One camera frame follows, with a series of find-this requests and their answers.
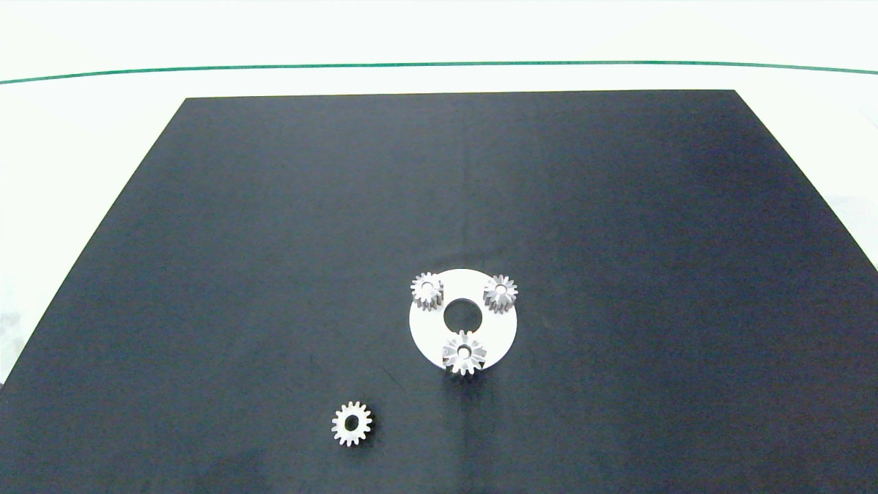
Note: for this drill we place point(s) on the small steel gear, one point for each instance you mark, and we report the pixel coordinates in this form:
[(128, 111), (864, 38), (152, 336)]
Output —
[(339, 424), (493, 296), (418, 287)]

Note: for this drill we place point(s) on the large steel gear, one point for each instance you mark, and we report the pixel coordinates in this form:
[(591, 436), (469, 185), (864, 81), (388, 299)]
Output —
[(453, 354)]

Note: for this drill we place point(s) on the round white plate with pins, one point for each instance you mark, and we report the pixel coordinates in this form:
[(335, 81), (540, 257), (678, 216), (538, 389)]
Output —
[(428, 336)]

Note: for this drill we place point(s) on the thin green tape line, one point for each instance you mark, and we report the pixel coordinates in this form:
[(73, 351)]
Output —
[(439, 64)]

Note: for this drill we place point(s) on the dark mat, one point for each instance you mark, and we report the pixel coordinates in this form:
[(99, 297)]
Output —
[(206, 274)]

